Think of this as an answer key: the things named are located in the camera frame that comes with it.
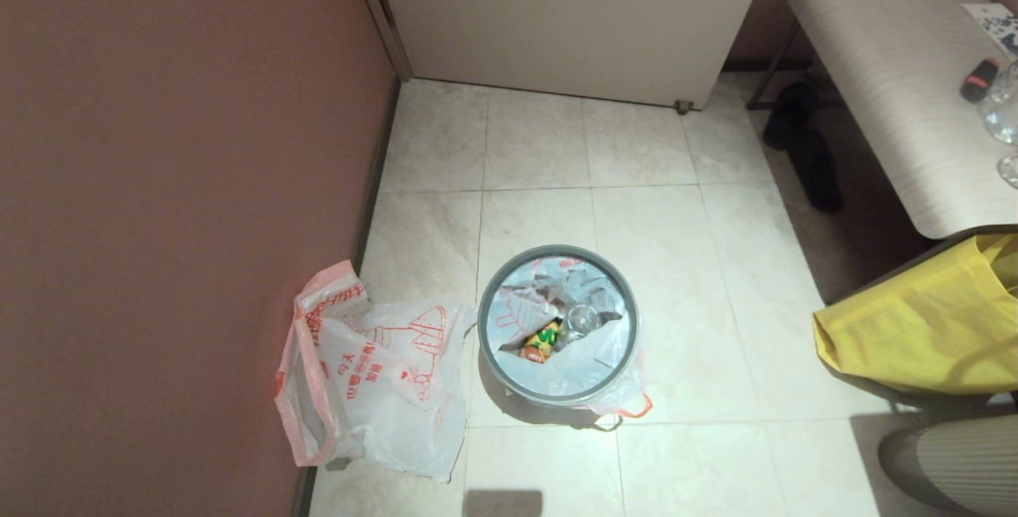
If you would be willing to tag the white red-printed trash bag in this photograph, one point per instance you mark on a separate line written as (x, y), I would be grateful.
(592, 366)
(382, 390)

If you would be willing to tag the empty white red-printed trash bag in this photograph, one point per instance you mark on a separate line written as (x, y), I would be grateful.
(382, 390)

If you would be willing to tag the yellow fabric bag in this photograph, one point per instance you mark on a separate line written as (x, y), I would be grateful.
(915, 334)

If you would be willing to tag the colourful snack packet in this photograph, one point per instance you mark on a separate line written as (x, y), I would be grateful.
(542, 340)

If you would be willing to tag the clear plastic bottle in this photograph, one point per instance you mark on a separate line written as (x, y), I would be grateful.
(584, 318)

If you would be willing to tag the grey skirting board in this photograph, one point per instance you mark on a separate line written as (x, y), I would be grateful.
(374, 175)

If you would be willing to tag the small metal door stop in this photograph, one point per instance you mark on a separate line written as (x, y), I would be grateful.
(682, 106)

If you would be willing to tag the white door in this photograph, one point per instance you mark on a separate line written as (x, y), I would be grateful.
(573, 16)

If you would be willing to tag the light woodgrain desk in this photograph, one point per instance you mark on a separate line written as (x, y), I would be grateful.
(899, 64)

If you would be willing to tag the black marker with red band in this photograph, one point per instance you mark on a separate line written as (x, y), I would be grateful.
(978, 81)

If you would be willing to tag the clear wine glass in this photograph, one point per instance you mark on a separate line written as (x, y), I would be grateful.
(1004, 115)
(1010, 169)

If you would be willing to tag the white leaflet with blue print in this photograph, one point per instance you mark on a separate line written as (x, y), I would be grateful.
(994, 22)

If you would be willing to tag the beige door frame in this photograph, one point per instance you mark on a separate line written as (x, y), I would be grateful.
(380, 8)

